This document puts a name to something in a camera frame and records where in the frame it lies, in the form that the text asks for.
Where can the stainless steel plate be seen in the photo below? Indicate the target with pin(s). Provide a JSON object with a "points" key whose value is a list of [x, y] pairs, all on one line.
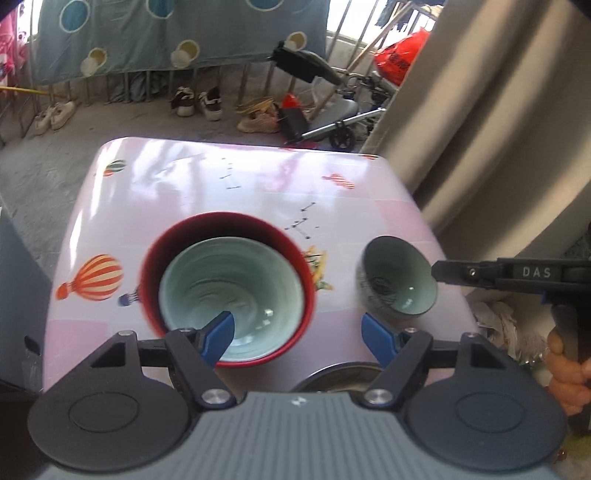
{"points": [[337, 376]]}

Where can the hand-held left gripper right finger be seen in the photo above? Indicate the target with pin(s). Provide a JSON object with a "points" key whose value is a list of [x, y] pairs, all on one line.
{"points": [[375, 337]]}

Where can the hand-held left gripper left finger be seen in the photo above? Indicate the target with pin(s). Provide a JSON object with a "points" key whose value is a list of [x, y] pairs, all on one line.
{"points": [[220, 332]]}

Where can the metal balcony railing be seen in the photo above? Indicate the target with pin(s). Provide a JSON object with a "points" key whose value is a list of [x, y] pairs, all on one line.
{"points": [[115, 87]]}

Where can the straw broom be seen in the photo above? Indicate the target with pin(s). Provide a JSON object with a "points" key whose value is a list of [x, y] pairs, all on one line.
{"points": [[256, 106]]}

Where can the red and black bowl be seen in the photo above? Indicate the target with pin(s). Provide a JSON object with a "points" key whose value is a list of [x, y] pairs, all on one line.
{"points": [[150, 286]]}

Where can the blue blanket with circles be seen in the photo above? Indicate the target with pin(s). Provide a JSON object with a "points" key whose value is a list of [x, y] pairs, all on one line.
{"points": [[161, 32]]}

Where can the grey box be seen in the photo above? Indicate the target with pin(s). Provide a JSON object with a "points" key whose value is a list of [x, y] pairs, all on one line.
{"points": [[21, 314]]}

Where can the beige curtain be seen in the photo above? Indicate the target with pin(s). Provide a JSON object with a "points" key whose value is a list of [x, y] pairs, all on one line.
{"points": [[498, 115]]}

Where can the pink patterned cloth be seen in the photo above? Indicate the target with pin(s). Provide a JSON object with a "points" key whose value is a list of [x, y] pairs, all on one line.
{"points": [[11, 50]]}

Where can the pink printed tablecloth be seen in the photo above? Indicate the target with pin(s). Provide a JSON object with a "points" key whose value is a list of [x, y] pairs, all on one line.
{"points": [[258, 184]]}

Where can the yellow stick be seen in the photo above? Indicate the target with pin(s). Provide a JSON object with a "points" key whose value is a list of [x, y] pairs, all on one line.
{"points": [[27, 90]]}

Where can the grey and black stroller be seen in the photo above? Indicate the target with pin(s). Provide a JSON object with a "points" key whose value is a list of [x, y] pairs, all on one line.
{"points": [[332, 115]]}

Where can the crumpled white paper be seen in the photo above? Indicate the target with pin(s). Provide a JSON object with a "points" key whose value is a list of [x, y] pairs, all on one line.
{"points": [[503, 323]]}

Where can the beige shoes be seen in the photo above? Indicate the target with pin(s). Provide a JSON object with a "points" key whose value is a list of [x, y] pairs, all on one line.
{"points": [[258, 123]]}

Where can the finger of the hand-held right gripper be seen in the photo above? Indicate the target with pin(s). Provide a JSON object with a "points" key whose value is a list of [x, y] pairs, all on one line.
{"points": [[461, 272]]}

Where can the patterned green bowl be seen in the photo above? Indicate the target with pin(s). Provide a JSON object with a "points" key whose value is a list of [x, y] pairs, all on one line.
{"points": [[401, 272]]}

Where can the black and white sneaker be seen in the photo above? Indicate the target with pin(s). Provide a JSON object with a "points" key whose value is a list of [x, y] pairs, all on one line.
{"points": [[210, 104], [183, 101]]}

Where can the pale green bowl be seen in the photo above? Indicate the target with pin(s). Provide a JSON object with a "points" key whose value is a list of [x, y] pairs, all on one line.
{"points": [[231, 277]]}

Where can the red plastic bag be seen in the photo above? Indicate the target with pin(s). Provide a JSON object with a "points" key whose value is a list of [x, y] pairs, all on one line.
{"points": [[399, 55]]}

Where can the person's right hand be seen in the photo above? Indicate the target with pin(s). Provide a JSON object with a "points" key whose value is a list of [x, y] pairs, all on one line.
{"points": [[570, 387]]}

